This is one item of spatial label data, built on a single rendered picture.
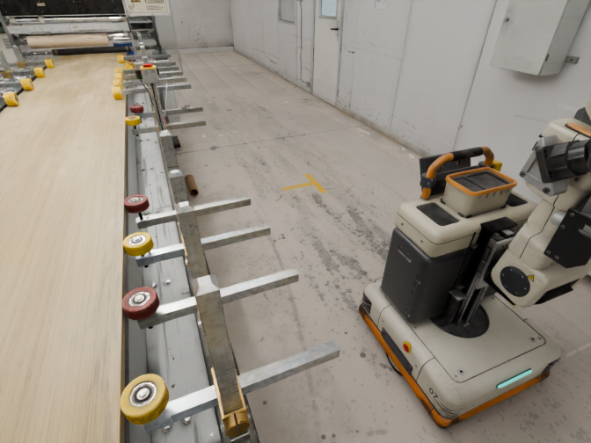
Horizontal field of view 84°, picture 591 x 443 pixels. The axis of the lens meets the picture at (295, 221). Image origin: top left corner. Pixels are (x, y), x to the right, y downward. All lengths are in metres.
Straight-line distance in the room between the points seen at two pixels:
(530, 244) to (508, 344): 0.63
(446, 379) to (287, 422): 0.68
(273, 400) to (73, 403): 1.05
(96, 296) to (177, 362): 0.31
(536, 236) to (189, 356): 1.12
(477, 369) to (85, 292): 1.40
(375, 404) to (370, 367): 0.18
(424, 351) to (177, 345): 0.99
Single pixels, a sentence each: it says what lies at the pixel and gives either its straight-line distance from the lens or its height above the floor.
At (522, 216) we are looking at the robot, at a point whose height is 0.79.
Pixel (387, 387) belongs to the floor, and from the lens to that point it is 1.78.
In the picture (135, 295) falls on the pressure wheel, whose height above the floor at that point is 0.90.
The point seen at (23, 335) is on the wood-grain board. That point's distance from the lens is 0.97.
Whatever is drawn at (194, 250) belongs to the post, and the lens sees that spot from 0.75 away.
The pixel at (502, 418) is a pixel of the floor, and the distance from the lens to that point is 1.89.
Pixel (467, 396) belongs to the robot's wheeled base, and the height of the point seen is 0.26.
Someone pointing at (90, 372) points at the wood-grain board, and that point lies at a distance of 0.82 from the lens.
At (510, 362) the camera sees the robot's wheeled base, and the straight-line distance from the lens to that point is 1.70.
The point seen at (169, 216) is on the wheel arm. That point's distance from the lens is 1.33.
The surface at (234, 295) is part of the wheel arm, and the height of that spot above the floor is 0.84.
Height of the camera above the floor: 1.52
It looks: 35 degrees down
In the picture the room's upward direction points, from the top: straight up
